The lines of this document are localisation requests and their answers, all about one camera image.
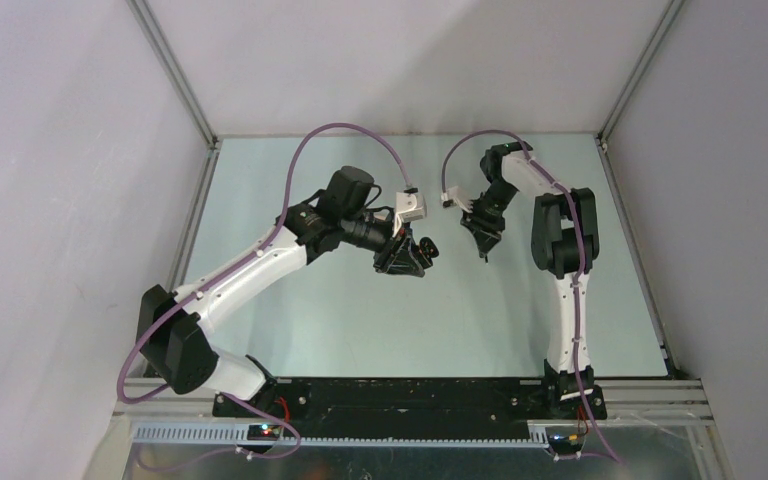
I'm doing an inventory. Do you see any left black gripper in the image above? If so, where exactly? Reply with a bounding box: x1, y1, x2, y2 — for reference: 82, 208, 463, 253
340, 212, 425, 278

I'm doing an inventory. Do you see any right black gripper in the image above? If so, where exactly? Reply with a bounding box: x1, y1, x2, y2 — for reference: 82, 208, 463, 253
462, 179, 519, 257

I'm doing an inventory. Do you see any black earbud charging case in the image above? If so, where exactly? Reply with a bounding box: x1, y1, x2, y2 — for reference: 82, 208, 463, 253
418, 237, 440, 268

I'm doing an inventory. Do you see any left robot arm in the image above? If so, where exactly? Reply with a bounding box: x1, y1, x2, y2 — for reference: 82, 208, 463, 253
137, 166, 439, 417

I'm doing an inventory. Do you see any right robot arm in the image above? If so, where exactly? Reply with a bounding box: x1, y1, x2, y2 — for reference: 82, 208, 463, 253
461, 143, 601, 420

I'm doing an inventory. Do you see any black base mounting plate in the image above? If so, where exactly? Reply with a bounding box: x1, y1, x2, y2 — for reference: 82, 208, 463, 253
251, 377, 585, 441

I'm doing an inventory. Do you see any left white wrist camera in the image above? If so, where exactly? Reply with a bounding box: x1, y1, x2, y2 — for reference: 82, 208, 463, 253
393, 187, 427, 236

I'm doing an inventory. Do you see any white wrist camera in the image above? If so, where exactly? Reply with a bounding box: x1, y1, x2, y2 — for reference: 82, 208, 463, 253
393, 187, 427, 236
440, 186, 473, 213

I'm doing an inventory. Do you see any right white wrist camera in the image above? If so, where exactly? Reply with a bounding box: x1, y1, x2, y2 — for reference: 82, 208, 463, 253
440, 186, 473, 213

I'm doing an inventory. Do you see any right aluminium frame post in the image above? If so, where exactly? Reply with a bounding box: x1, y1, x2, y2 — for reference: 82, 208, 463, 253
595, 0, 690, 379

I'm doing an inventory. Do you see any aluminium frame post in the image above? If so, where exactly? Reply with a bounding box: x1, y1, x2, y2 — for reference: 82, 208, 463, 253
126, 0, 218, 149
595, 0, 690, 379

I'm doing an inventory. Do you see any left aluminium frame post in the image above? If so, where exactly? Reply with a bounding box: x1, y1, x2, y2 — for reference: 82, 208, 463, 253
126, 0, 218, 149

